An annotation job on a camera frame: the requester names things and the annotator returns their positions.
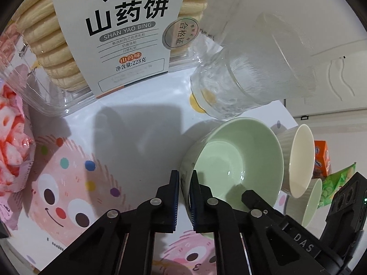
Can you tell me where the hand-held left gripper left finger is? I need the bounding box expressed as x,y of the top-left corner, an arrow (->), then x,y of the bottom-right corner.
37,170 -> 180,275

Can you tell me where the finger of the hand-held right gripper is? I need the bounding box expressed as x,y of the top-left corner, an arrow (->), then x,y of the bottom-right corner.
242,190 -> 284,224

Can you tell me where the clear glass cup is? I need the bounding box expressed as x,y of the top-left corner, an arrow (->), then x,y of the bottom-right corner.
190,0 -> 327,121

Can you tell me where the cartoon printed table cover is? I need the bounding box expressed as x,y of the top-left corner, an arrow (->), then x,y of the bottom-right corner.
0,63 -> 299,275

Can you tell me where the cream ceramic bowl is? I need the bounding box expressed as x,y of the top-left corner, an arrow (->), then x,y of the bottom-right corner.
274,124 -> 315,199

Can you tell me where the pink candy bag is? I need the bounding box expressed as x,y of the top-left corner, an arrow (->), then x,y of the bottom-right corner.
0,83 -> 36,235

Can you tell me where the white door with wavy trim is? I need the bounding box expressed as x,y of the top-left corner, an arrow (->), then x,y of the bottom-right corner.
284,34 -> 367,121

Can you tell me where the clear box of biscuits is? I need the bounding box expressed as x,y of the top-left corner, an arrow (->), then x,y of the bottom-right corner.
0,0 -> 227,118

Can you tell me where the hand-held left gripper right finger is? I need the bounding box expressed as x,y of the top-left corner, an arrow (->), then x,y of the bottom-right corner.
191,170 -> 324,275

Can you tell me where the smooth green ceramic bowl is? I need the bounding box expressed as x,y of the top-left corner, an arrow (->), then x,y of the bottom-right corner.
179,117 -> 284,241

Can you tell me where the green chips bag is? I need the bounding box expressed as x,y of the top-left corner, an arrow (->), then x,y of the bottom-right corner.
318,163 -> 357,208

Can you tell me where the ribbed green ceramic bowl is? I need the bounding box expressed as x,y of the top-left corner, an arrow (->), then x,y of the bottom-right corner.
287,178 -> 323,229

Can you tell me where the orange snack box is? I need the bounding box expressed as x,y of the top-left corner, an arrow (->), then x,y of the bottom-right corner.
314,140 -> 331,178

